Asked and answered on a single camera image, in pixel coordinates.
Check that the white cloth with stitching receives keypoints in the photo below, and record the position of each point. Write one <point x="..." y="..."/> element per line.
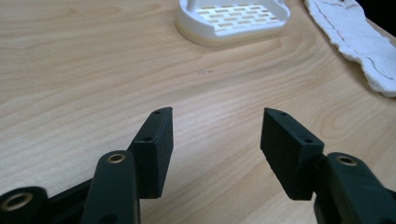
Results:
<point x="351" y="37"/>

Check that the white plastic soap dish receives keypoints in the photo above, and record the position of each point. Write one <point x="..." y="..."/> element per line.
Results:
<point x="230" y="23"/>

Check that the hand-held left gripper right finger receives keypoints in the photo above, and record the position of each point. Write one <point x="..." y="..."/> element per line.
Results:
<point x="299" y="161"/>

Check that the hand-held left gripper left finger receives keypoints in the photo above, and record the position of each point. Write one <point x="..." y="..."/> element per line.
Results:
<point x="146" y="161"/>

